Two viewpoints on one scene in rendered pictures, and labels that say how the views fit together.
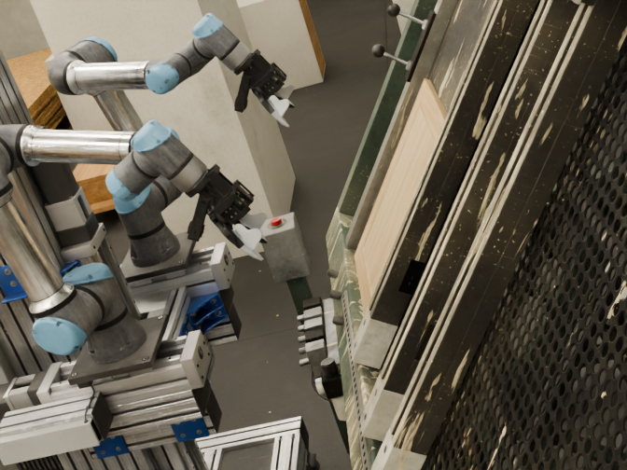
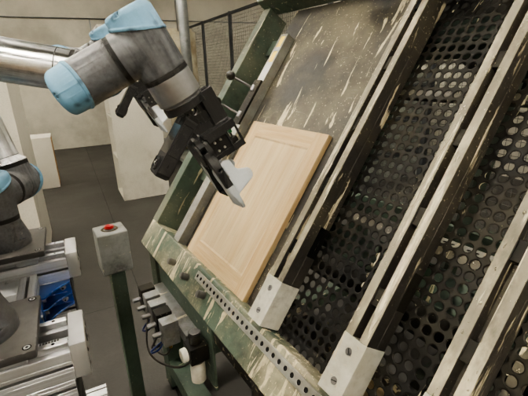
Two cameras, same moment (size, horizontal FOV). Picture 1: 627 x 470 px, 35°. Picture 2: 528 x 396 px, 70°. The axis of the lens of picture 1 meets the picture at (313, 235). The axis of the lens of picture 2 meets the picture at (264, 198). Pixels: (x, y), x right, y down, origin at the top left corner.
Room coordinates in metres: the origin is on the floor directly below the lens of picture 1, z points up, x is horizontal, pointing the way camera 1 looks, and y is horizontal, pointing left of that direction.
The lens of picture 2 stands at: (1.33, 0.49, 1.55)
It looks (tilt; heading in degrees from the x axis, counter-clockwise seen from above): 19 degrees down; 322
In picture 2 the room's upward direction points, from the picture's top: 2 degrees counter-clockwise
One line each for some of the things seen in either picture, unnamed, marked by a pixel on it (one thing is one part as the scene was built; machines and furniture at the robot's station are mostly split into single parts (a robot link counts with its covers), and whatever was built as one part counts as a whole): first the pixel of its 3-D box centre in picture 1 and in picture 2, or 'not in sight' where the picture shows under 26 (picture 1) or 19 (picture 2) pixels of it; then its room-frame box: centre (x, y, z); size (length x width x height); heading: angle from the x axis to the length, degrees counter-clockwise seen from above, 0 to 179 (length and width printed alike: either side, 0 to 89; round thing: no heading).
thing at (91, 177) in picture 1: (116, 183); not in sight; (6.11, 1.11, 0.15); 0.61 x 0.51 x 0.31; 169
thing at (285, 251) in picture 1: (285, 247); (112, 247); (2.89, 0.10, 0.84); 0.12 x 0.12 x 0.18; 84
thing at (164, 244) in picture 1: (150, 240); (1, 230); (2.71, 0.46, 1.09); 0.15 x 0.15 x 0.10
